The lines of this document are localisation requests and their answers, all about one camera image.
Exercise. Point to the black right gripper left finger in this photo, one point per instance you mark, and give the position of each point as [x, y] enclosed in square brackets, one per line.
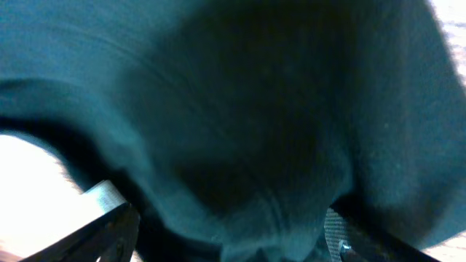
[111, 237]

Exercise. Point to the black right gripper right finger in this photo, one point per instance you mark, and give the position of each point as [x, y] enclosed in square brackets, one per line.
[349, 239]

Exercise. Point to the black t-shirt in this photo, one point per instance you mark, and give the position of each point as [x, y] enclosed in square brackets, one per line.
[234, 125]

